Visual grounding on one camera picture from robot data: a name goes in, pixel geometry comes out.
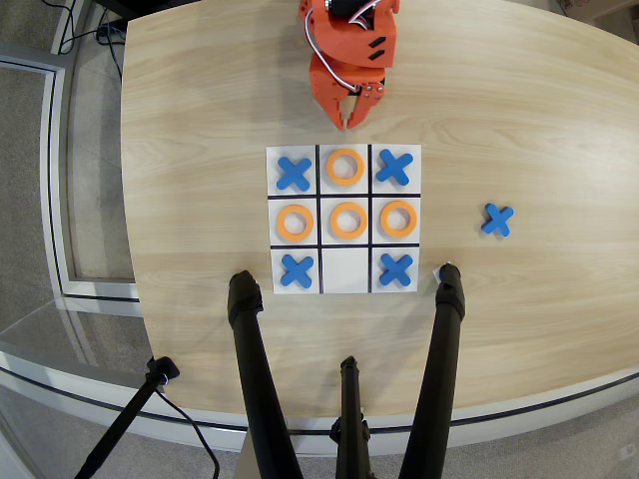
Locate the black floor cable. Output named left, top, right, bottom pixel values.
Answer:
left=51, top=0, right=126, bottom=79

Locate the white tic-tac-toe board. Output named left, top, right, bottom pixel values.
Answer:
left=266, top=144, right=423, bottom=296

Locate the thin black pole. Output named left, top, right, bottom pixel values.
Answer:
left=73, top=356, right=182, bottom=479

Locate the black pole cable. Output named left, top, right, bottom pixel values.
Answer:
left=153, top=387, right=222, bottom=479

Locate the short black tripod leg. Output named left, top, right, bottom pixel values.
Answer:
left=328, top=355, right=373, bottom=479

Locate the blue foam cross piece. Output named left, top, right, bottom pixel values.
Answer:
left=377, top=252, right=415, bottom=288
left=279, top=253, right=316, bottom=289
left=480, top=203, right=515, bottom=240
left=374, top=149, right=415, bottom=189
left=276, top=156, right=315, bottom=194

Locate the orange foam ring piece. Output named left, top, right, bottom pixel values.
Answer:
left=378, top=200, right=419, bottom=239
left=324, top=148, right=366, bottom=188
left=275, top=203, right=317, bottom=244
left=328, top=201, right=370, bottom=240

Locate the white framed glass panel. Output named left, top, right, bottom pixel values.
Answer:
left=0, top=54, right=144, bottom=318

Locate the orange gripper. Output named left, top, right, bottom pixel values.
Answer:
left=309, top=51, right=389, bottom=132

